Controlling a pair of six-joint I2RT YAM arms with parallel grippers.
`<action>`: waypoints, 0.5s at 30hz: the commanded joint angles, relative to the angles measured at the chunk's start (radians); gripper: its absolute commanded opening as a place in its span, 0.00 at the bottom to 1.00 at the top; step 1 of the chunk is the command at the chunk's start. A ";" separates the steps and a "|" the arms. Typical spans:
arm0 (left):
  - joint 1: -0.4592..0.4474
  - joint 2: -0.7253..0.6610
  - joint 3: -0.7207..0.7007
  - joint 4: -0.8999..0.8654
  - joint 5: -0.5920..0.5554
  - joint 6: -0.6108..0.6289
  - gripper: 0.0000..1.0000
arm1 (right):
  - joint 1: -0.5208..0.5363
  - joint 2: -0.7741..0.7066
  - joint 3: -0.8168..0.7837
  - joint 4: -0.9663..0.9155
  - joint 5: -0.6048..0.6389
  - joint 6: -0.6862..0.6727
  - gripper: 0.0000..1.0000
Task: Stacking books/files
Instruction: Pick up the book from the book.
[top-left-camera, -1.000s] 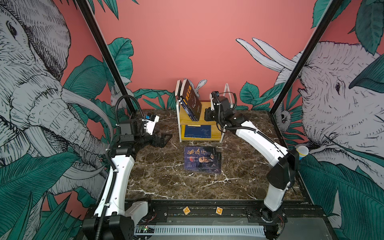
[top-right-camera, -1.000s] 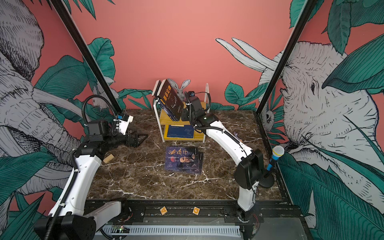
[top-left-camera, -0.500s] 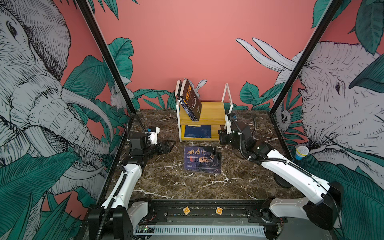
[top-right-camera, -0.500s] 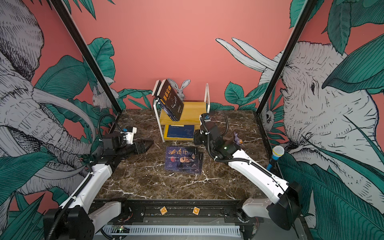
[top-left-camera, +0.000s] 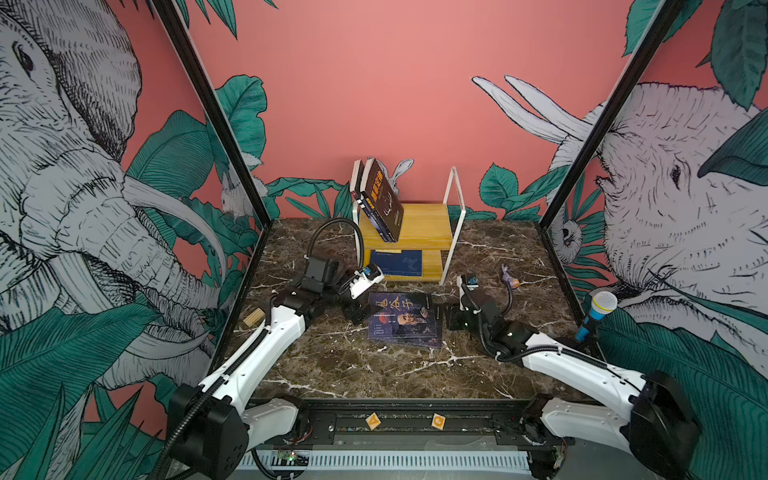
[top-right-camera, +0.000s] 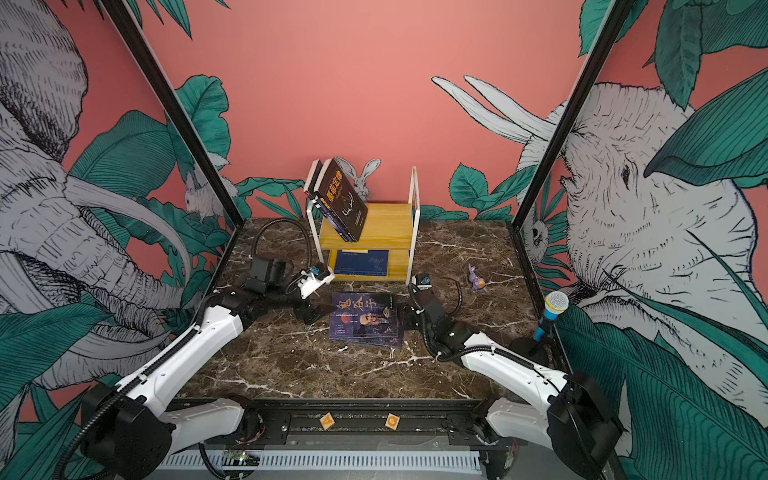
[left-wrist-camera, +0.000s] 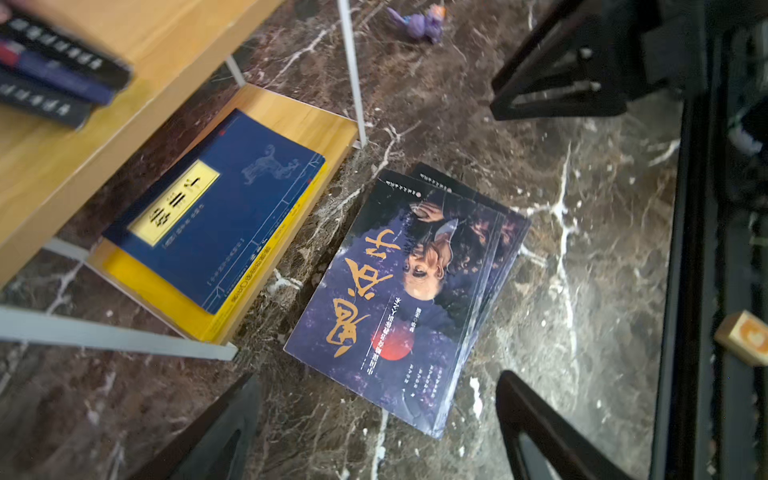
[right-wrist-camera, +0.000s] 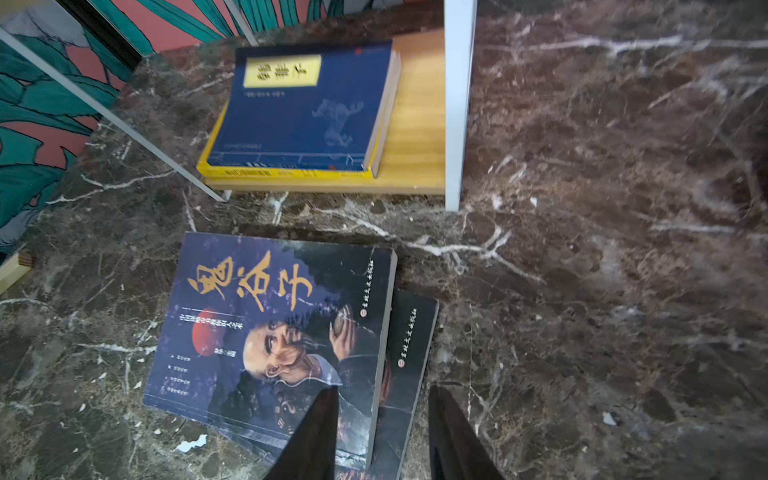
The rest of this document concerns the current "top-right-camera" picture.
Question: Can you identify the blue book yellow label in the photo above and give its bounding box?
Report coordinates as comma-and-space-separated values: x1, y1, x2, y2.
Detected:
333, 250, 389, 277

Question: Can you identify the purple book yellow label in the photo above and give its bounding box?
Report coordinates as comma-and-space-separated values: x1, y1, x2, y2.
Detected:
311, 194, 354, 242

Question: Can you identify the black book yellow title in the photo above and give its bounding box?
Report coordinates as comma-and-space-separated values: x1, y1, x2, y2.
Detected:
313, 158, 368, 243

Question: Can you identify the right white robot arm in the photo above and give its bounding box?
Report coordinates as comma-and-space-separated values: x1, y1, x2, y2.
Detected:
402, 285, 624, 479

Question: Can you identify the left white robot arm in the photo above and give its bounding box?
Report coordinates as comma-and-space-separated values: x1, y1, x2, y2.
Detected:
53, 287, 330, 479

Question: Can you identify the small purple toy figure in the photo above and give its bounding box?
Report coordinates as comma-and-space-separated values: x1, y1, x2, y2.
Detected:
468, 265, 486, 291

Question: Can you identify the dark purple bottom book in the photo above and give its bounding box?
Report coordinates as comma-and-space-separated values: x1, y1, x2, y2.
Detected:
329, 292, 404, 348

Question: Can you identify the white wooden two-tier shelf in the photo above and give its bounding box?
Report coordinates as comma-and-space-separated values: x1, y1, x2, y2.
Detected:
309, 167, 421, 285

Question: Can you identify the left orange sticker tag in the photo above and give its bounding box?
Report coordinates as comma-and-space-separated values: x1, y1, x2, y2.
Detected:
320, 413, 335, 430

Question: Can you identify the orange sticker tag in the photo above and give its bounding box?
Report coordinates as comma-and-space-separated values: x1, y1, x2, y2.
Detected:
320, 413, 335, 430
385, 413, 400, 431

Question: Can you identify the right orange sticker tag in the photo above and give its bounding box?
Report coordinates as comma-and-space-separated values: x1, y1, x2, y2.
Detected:
385, 413, 400, 431

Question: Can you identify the blue microphone on stand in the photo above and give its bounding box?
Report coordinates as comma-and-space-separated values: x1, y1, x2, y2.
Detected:
510, 291, 569, 366

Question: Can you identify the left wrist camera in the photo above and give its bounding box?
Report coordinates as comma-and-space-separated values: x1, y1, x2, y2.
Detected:
245, 256, 335, 300

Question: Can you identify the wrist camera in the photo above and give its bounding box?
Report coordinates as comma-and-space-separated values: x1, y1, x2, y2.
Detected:
412, 273, 432, 290
245, 256, 335, 300

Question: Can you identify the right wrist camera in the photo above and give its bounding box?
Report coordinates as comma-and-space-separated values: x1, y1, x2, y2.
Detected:
412, 273, 432, 290

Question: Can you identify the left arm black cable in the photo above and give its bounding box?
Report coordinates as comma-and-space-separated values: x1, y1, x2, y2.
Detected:
250, 217, 314, 271

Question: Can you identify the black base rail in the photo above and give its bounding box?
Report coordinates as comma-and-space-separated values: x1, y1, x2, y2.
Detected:
167, 395, 613, 448

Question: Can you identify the white slotted cable duct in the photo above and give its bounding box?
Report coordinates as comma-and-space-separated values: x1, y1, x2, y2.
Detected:
149, 449, 484, 475

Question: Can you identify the left black frame post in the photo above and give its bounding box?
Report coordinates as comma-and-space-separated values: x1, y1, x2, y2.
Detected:
100, 1, 244, 228

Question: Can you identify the black frame post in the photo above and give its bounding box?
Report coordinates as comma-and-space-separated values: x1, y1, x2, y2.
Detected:
100, 1, 244, 228
512, 0, 635, 232

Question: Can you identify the right black frame post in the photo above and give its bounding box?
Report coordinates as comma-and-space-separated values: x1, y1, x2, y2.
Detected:
512, 0, 635, 232

